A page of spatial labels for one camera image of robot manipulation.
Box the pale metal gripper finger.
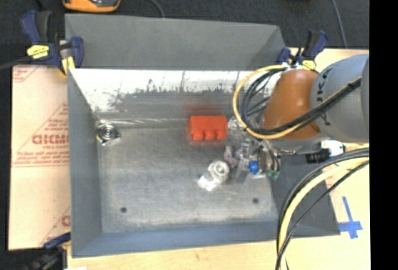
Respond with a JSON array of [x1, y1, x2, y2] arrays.
[[223, 145, 239, 169], [233, 160, 251, 184]]

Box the brown cardboard board red print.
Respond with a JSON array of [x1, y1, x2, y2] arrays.
[[7, 64, 72, 251]]

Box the black cylinder on white bracket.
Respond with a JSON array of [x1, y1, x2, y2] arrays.
[[305, 139, 346, 164]]

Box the grey metal bin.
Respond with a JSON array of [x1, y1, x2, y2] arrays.
[[64, 13, 340, 259]]

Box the red toy brick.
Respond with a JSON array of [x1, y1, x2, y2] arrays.
[[187, 114, 229, 142]]

